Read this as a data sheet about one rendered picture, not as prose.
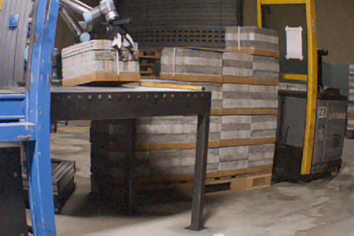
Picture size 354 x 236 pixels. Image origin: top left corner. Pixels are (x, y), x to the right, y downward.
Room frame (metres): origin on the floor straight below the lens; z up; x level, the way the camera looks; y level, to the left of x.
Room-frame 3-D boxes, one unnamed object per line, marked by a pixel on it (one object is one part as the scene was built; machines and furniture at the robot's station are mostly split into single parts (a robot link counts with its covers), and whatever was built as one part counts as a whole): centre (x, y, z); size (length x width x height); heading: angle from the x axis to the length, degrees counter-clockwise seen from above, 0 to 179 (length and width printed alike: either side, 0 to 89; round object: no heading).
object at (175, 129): (4.06, 0.02, 0.42); 1.17 x 0.39 x 0.83; 123
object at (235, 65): (4.29, -0.34, 0.95); 0.38 x 0.29 x 0.23; 32
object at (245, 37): (4.46, -0.58, 0.65); 0.39 x 0.30 x 1.29; 33
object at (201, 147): (3.05, -0.14, 0.34); 0.06 x 0.06 x 0.68; 55
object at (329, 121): (4.90, -1.26, 0.40); 0.69 x 0.55 x 0.80; 33
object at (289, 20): (4.70, -0.97, 1.27); 0.57 x 0.01 x 0.65; 33
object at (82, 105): (2.53, 0.23, 0.74); 1.34 x 0.05 x 0.12; 145
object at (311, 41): (4.42, -1.13, 0.97); 0.09 x 0.09 x 1.75; 33
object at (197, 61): (4.13, -0.09, 0.95); 0.38 x 0.29 x 0.23; 33
